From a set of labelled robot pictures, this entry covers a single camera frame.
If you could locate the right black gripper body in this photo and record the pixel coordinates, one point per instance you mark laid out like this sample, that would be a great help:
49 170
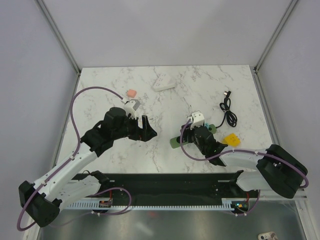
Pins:
191 138

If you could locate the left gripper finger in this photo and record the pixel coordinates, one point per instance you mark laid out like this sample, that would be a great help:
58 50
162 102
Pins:
145 122
147 134

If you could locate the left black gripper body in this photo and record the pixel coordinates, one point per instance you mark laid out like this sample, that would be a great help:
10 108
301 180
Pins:
133 131

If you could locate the teal plug adapter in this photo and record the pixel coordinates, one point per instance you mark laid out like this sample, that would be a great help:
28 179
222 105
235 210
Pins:
207 126

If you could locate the green power strip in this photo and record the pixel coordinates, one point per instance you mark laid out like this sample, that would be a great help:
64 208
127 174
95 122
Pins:
175 143

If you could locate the blue cube socket adapter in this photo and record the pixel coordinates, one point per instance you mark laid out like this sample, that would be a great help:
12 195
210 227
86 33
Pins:
185 140

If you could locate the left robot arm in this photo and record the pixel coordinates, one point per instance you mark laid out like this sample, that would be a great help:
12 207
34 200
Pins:
44 198

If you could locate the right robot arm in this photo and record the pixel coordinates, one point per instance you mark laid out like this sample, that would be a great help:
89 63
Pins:
272 168

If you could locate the pink plug adapter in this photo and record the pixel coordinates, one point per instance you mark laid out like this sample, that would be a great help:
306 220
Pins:
131 93

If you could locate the yellow cube socket adapter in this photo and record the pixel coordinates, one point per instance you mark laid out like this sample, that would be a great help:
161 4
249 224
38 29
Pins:
231 140

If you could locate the white triangular power strip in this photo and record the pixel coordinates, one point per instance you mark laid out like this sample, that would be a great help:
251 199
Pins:
164 82

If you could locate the smartphone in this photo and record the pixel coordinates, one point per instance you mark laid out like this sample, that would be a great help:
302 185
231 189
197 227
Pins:
271 235

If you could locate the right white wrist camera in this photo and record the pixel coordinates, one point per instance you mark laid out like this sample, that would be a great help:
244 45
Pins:
197 119

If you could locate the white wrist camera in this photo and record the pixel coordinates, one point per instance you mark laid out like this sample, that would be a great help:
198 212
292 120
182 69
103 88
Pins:
197 119
131 107

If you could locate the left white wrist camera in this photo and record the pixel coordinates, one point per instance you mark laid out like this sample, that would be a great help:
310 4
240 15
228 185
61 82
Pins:
131 107

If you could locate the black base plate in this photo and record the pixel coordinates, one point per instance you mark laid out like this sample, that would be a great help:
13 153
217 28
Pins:
170 188

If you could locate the white slotted cable duct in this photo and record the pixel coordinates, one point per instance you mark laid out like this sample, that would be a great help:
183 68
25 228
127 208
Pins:
103 205

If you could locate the right aluminium frame post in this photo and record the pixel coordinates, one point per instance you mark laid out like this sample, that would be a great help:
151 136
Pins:
276 33

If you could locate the aluminium frame post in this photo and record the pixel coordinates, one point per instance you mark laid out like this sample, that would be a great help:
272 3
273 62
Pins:
58 35
276 33

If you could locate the left aluminium frame post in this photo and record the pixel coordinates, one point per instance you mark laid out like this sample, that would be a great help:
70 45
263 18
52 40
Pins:
58 35

